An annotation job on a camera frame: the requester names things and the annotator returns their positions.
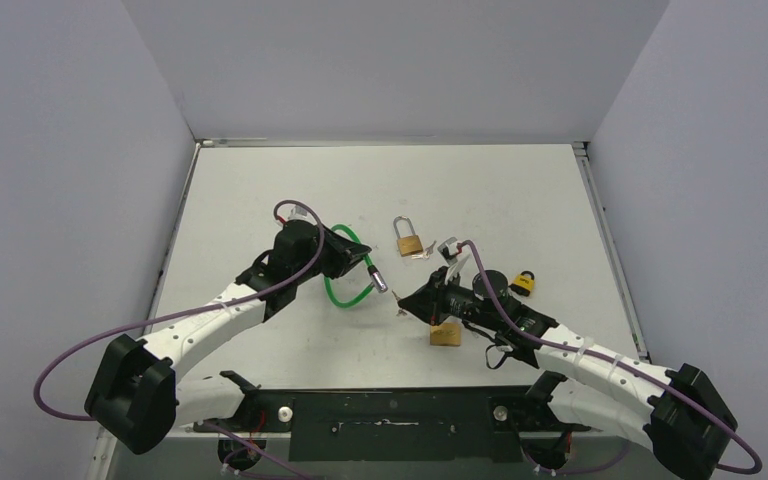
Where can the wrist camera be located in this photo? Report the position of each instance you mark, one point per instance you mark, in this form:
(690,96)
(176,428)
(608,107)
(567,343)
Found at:
(453,255)
(293,212)

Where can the cable lock keys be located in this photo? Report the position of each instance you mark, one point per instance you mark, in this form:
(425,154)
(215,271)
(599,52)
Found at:
(400,311)

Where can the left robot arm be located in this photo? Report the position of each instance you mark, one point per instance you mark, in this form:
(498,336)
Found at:
(140,392)

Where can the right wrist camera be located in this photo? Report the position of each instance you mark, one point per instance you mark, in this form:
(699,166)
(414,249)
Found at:
(453,255)

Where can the padlock keys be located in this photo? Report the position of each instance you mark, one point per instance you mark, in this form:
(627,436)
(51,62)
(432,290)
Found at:
(426,253)

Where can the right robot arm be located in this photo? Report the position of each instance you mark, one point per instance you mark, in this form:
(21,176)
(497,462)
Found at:
(677,414)

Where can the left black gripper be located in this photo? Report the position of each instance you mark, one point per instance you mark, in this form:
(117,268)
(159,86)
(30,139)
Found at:
(346,254)

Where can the black base frame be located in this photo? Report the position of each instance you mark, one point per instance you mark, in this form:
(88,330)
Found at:
(299,430)

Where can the yellow black padlock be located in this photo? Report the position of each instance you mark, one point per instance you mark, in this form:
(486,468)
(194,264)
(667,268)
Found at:
(523,284)

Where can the brass padlock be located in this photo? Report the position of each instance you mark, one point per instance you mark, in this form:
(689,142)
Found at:
(408,242)
(445,335)

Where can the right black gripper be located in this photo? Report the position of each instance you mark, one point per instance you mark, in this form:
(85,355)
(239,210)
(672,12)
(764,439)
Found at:
(437,295)

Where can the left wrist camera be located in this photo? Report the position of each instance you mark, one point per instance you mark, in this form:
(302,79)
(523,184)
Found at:
(293,212)

